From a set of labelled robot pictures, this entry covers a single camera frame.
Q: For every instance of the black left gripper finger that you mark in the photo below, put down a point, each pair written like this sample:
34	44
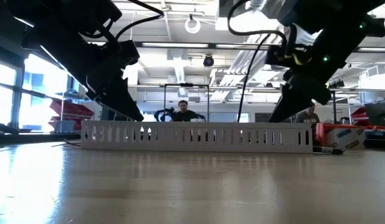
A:
124	102

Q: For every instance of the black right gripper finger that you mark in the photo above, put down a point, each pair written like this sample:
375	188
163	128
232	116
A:
290	104

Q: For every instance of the black background robot arm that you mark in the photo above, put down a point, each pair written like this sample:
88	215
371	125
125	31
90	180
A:
163	114

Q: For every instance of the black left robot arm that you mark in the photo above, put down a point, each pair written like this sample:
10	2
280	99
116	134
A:
64	14

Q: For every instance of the person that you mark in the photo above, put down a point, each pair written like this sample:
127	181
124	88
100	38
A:
309	116
183	114

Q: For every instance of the red storage bin rack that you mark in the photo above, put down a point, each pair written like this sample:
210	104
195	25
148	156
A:
71	110

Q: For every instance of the white taped cardboard box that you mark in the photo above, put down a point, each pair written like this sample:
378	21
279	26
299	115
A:
344	137

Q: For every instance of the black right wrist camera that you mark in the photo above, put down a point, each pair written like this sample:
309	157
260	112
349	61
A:
311	88

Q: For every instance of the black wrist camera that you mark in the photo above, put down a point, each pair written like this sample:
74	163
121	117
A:
311	88
129	53

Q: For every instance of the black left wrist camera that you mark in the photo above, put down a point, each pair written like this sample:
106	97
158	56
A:
129	53

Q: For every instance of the black aluminium table frame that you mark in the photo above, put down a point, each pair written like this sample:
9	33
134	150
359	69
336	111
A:
30	137

